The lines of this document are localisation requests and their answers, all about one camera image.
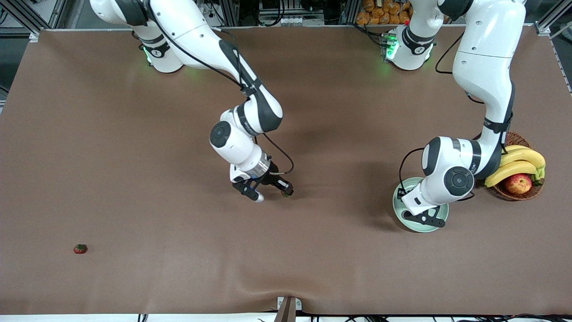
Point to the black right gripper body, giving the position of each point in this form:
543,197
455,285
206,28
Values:
270,178

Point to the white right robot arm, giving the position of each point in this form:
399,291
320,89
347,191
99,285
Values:
196,31

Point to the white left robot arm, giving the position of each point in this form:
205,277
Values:
487,53

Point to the pale green round plate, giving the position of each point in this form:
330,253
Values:
396,208

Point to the brown table cover mat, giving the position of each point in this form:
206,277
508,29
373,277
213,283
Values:
286,250

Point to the small white power strip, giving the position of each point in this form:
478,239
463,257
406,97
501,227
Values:
290,20

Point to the bag of orange buns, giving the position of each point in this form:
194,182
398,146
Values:
380,15

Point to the red yellow apple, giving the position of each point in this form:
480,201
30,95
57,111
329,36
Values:
518,184

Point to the brown wicker basket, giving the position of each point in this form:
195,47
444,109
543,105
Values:
520,139

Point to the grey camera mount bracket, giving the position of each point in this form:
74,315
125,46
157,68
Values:
288,311

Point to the aluminium frame profile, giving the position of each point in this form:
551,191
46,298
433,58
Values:
543,27
22,15

